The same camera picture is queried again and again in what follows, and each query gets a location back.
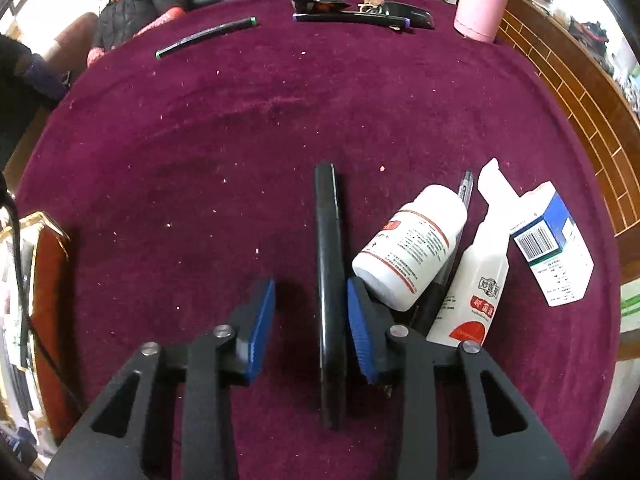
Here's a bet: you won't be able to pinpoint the white medicine bottle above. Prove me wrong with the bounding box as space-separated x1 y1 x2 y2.
352 184 468 312

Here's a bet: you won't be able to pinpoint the white spray bottle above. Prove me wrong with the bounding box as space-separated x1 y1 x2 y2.
426 158 520 348

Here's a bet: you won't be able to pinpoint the white blue medicine box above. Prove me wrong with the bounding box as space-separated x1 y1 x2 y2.
511 181 593 307

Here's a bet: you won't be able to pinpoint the black pen purple ends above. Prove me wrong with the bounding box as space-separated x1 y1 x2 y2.
292 12 411 30

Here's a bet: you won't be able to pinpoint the long black pen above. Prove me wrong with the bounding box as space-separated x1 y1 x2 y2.
314 162 347 431

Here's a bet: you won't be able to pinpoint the small grey pen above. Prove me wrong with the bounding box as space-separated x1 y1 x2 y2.
412 169 475 336

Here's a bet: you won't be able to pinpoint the gold rimmed white tray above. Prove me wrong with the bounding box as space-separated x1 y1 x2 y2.
1 211 75 462

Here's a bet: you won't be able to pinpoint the seated man in black vest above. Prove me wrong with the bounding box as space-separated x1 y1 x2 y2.
87 0 189 66

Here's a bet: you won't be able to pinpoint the black pen with green ends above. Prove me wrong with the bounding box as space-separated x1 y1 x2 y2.
155 16 258 60

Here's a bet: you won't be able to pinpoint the wooden cabinet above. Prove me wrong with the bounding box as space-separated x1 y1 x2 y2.
498 0 639 284

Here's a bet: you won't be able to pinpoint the black cable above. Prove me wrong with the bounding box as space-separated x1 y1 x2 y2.
0 171 84 411

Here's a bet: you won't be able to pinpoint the maroon velvet table cloth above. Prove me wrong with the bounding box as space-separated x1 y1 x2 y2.
16 0 620 479

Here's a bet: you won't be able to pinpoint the brown armchair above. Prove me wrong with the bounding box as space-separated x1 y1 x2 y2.
42 12 98 77

